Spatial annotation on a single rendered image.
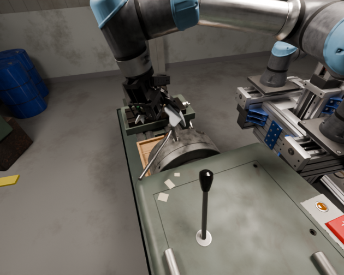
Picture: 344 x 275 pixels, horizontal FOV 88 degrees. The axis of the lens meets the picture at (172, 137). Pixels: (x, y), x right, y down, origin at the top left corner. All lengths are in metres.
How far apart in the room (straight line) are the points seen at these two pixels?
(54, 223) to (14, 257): 0.35
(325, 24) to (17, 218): 2.54
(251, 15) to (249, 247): 0.54
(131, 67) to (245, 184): 0.43
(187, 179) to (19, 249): 1.93
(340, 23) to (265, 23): 0.15
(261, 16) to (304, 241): 0.54
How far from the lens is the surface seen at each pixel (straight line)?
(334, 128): 0.99
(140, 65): 0.42
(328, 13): 0.58
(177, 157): 0.64
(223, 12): 0.53
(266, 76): 1.28
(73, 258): 1.98
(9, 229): 2.46
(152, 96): 0.46
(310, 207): 0.60
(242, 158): 0.63
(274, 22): 0.58
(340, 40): 0.51
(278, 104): 1.30
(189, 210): 0.51
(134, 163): 1.55
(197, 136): 0.72
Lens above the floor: 1.72
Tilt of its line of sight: 44 degrees down
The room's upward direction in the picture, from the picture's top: 4 degrees counter-clockwise
